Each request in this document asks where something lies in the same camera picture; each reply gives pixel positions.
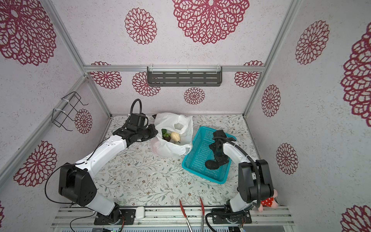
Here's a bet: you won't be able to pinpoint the dark avocado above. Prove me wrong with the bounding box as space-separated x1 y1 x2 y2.
205 160 219 170

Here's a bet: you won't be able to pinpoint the white plastic bag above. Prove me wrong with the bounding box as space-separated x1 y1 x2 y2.
150 113 193 158

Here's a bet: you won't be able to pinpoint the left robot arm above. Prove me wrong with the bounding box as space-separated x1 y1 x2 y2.
57 99 158 222

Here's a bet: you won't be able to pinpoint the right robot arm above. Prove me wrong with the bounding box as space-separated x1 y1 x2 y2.
210 136 275 213

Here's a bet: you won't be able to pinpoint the teal plastic basket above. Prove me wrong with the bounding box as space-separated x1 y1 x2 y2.
182 126 231 185

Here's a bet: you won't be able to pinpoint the pink pig plush toy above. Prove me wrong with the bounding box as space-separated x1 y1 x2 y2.
258 189 279 212

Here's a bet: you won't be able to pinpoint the white adapter box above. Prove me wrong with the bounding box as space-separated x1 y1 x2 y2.
135 206 146 220

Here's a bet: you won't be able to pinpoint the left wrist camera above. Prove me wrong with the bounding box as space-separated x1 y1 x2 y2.
133 113 148 127

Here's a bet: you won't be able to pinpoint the grey wall shelf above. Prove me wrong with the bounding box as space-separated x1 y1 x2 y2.
146 66 223 87

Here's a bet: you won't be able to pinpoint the red handled tongs right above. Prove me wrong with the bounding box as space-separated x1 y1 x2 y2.
200 197 205 232

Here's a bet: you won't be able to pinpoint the red handled tongs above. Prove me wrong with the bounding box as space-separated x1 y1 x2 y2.
179 199 193 232
200 197 205 232

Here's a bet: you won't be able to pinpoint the red handled tongs left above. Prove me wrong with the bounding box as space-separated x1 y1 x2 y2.
179 199 193 232

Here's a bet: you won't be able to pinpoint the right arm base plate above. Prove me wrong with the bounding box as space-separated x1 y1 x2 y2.
211 208 252 224

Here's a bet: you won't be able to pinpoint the black wire rack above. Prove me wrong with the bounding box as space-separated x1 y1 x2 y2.
51 91 88 131

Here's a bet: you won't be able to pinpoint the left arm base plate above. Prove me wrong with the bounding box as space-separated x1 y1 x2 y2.
94 208 136 226

